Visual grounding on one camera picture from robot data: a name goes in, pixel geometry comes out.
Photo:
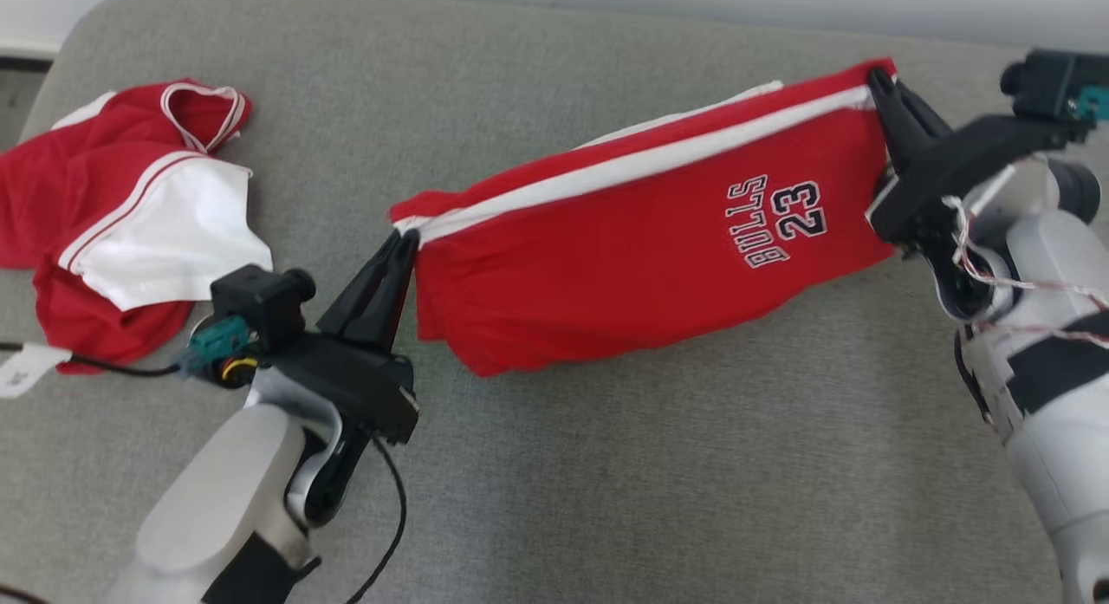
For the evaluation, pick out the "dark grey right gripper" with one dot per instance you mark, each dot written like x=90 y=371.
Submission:
x=962 y=158

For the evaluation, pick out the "red Bulls 23 shorts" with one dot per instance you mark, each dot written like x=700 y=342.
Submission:
x=624 y=257

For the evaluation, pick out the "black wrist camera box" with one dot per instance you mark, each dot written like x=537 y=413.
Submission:
x=256 y=305
x=1044 y=80

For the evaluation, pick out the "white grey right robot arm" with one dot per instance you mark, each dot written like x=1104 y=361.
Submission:
x=1066 y=465

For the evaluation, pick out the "red jersey with white sleeves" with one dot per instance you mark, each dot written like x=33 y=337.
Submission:
x=104 y=197

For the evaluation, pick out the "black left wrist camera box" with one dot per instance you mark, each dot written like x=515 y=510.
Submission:
x=256 y=305

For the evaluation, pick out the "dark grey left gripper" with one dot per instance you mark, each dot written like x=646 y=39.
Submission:
x=346 y=379

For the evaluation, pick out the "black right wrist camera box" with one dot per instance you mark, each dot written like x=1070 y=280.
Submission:
x=1044 y=80

